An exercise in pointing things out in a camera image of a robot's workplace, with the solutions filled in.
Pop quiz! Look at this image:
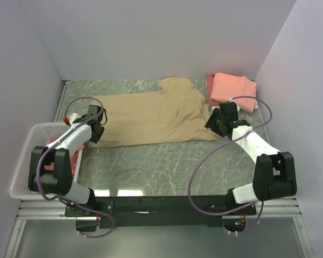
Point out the aluminium left side rail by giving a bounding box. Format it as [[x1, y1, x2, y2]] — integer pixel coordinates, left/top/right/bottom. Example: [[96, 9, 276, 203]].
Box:
[[53, 80, 70, 122]]

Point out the beige t shirt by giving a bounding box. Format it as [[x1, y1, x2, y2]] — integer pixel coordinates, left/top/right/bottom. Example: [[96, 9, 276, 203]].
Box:
[[89, 77, 217, 148]]

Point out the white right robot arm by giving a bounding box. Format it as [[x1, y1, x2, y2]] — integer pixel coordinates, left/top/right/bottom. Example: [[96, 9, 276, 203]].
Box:
[[205, 102, 297, 214]]

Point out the aluminium rail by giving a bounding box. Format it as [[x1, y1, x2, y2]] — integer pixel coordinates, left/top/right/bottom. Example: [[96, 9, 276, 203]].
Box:
[[17, 195, 301, 220], [53, 80, 70, 122]]

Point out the white plastic laundry basket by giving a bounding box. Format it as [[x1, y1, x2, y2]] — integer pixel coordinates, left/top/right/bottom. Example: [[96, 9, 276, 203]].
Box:
[[9, 123, 69, 200]]

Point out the aluminium front rail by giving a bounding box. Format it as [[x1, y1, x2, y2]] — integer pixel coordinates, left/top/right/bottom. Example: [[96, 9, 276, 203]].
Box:
[[17, 195, 301, 220]]

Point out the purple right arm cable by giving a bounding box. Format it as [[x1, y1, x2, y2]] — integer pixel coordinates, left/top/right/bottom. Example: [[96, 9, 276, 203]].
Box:
[[188, 96, 273, 236]]

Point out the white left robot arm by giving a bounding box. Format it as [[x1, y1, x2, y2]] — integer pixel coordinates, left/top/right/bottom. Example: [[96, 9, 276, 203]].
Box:
[[28, 105, 107, 216]]

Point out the folded salmon pink shirt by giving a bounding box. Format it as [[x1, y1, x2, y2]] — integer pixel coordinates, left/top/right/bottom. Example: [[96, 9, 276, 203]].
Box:
[[211, 76, 257, 102]]

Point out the black base beam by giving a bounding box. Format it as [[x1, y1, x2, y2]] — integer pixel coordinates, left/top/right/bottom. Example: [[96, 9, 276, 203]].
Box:
[[65, 195, 257, 232]]

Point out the red shirt in basket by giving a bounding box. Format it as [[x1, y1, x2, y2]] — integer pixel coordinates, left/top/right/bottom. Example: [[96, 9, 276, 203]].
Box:
[[44, 145, 85, 177]]

